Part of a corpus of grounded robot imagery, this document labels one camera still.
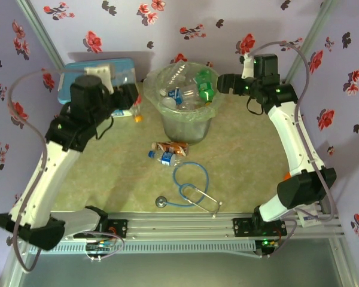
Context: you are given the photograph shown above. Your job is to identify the right black mount plate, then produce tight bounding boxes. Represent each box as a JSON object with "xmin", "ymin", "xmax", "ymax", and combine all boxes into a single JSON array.
[{"xmin": 232, "ymin": 217, "xmax": 288, "ymax": 239}]

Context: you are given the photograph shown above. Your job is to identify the brown labelled plastic bottle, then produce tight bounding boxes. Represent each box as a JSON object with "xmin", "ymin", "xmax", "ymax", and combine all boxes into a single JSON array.
[{"xmin": 151, "ymin": 141, "xmax": 189, "ymax": 157}]

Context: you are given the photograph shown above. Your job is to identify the small white carton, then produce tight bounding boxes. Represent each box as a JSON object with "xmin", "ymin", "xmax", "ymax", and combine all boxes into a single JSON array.
[{"xmin": 297, "ymin": 209, "xmax": 321, "ymax": 227}]

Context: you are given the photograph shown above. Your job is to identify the white storage box blue lid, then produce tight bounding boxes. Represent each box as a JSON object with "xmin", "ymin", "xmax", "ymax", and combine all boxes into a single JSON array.
[{"xmin": 58, "ymin": 58, "xmax": 137, "ymax": 119}]

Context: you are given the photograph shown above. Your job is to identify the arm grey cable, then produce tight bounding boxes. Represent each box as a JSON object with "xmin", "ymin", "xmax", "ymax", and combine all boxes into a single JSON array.
[
  {"xmin": 7, "ymin": 68, "xmax": 128, "ymax": 273},
  {"xmin": 247, "ymin": 41, "xmax": 339, "ymax": 258}
]

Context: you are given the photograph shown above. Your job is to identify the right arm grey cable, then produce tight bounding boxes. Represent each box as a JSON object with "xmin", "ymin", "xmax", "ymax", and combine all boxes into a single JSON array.
[{"xmin": 247, "ymin": 41, "xmax": 339, "ymax": 258}]

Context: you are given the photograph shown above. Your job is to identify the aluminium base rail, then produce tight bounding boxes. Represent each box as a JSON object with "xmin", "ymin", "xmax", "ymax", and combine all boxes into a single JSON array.
[{"xmin": 56, "ymin": 212, "xmax": 345, "ymax": 239}]

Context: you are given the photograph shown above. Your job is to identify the left arm grey cable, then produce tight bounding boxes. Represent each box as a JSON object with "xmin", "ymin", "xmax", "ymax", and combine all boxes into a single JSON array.
[{"xmin": 7, "ymin": 68, "xmax": 128, "ymax": 273}]

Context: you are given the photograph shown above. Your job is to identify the circuit board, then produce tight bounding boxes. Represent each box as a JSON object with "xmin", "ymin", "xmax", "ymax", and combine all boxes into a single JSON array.
[
  {"xmin": 255, "ymin": 238, "xmax": 281, "ymax": 251},
  {"xmin": 86, "ymin": 240, "xmax": 114, "ymax": 252}
]

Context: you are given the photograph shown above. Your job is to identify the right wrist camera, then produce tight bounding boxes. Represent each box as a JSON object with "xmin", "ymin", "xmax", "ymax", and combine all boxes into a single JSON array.
[{"xmin": 241, "ymin": 55, "xmax": 255, "ymax": 80}]

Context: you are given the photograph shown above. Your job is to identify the red label bottle orange cap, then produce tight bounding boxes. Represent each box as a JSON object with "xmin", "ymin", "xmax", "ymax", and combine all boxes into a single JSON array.
[{"xmin": 130, "ymin": 94, "xmax": 145, "ymax": 123}]

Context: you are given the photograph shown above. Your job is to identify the aluminium frame post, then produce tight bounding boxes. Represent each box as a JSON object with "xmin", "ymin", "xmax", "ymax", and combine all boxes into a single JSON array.
[
  {"xmin": 15, "ymin": 0, "xmax": 67, "ymax": 74},
  {"xmin": 283, "ymin": 0, "xmax": 339, "ymax": 85}
]

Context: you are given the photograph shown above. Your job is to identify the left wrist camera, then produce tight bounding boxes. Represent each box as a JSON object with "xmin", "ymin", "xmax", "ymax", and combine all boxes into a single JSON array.
[{"xmin": 84, "ymin": 63, "xmax": 116, "ymax": 90}]

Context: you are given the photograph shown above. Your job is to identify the crushed bottle blue cap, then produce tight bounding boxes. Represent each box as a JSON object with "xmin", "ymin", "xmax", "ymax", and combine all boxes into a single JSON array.
[{"xmin": 148, "ymin": 150, "xmax": 183, "ymax": 167}]

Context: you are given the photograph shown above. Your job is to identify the left black mount plate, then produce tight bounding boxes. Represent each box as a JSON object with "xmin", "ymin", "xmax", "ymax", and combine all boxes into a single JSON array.
[{"xmin": 106, "ymin": 219, "xmax": 129, "ymax": 240}]

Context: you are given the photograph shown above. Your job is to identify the left circuit board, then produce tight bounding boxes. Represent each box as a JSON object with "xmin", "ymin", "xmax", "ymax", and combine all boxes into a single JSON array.
[{"xmin": 86, "ymin": 240, "xmax": 114, "ymax": 252}]

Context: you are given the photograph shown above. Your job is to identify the grey translucent waste bin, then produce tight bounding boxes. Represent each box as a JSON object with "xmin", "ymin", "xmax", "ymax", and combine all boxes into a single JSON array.
[{"xmin": 146, "ymin": 61, "xmax": 221, "ymax": 144}]

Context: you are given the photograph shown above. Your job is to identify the black mount plate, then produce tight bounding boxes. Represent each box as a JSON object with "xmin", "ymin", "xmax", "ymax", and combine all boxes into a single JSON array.
[
  {"xmin": 106, "ymin": 219, "xmax": 129, "ymax": 240},
  {"xmin": 232, "ymin": 217, "xmax": 288, "ymax": 239}
]

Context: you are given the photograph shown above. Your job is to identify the white slotted cable duct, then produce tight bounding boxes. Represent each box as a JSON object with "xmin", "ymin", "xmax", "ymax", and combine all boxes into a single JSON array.
[{"xmin": 28, "ymin": 241, "xmax": 257, "ymax": 255}]

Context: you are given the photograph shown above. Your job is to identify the pale green bin liner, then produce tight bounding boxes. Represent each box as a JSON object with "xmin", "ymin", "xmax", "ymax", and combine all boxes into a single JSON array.
[{"xmin": 143, "ymin": 61, "xmax": 221, "ymax": 120}]

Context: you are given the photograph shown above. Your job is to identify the clear ribbed bottle blue label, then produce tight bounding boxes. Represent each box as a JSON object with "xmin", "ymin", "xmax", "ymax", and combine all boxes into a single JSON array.
[{"xmin": 163, "ymin": 62, "xmax": 196, "ymax": 106}]

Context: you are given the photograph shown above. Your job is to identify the blue stethoscope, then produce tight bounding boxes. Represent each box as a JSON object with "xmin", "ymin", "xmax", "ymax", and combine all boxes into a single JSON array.
[{"xmin": 155, "ymin": 161, "xmax": 224, "ymax": 218}]

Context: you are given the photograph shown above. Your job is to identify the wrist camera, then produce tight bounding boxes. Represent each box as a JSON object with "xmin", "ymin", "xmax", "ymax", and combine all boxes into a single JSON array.
[
  {"xmin": 241, "ymin": 55, "xmax": 255, "ymax": 80},
  {"xmin": 84, "ymin": 63, "xmax": 116, "ymax": 90}
]

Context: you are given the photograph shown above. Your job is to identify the green plastic bottle yellow cap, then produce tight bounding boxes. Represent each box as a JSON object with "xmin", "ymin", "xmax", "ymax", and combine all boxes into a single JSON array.
[{"xmin": 193, "ymin": 69, "xmax": 215, "ymax": 106}]

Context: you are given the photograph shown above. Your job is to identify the right circuit board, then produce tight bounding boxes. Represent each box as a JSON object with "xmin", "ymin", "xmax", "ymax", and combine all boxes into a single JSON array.
[{"xmin": 255, "ymin": 238, "xmax": 281, "ymax": 251}]

